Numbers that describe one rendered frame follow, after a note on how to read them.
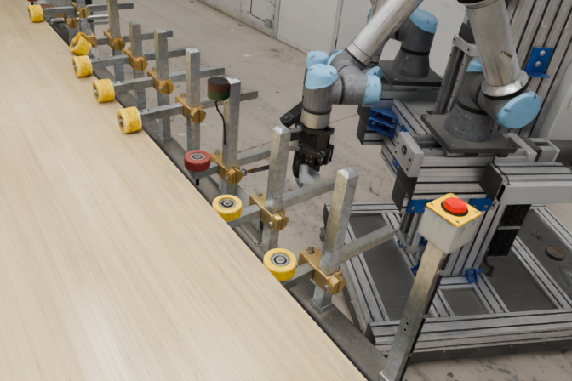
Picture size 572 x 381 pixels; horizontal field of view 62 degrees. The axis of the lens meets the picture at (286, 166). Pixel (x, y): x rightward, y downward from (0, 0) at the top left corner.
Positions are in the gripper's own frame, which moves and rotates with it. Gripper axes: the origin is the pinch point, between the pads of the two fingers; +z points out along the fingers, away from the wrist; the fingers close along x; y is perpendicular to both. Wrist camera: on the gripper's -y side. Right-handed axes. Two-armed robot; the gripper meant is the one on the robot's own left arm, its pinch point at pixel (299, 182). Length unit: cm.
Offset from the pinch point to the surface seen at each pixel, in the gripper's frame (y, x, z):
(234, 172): -22.9, -0.3, 6.4
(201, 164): -30.4, -7.4, 3.3
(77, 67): -105, 7, -2
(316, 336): 29.0, -40.4, 3.3
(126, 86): -80, 8, -2
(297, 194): -2.3, 4.5, 7.9
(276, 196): -2.1, -8.7, 1.2
